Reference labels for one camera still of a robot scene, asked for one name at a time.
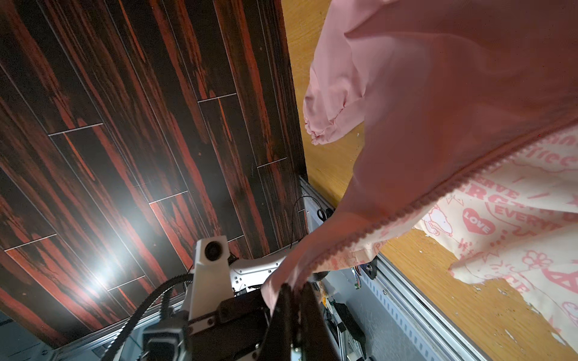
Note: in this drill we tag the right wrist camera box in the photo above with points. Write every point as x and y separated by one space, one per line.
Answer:
211 285

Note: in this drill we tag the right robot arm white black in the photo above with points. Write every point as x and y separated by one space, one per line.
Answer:
201 318

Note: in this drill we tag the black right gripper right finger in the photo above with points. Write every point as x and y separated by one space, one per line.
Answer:
316 341

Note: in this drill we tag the pink zip-up jacket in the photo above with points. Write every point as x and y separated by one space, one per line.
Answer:
470 117

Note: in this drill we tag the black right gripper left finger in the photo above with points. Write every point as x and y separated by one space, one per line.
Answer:
278 341

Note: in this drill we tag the aluminium front rail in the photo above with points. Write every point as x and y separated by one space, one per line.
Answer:
375 313

